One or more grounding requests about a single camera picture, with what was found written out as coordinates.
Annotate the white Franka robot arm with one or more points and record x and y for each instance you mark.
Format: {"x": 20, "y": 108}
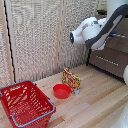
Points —
{"x": 90, "y": 30}

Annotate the colourful snack box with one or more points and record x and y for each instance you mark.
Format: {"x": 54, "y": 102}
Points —
{"x": 71, "y": 81}

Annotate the red plastic bowl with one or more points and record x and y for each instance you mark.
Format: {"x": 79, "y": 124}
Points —
{"x": 62, "y": 91}

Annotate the beige woven folding screen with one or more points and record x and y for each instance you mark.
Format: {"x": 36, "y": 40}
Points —
{"x": 33, "y": 40}

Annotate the brown lower drawer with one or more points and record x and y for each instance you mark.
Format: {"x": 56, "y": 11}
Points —
{"x": 110, "y": 68}

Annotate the red basket with blue rim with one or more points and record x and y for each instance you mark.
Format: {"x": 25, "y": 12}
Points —
{"x": 20, "y": 103}

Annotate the dark brown cabinet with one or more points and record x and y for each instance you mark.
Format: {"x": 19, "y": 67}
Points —
{"x": 101, "y": 12}

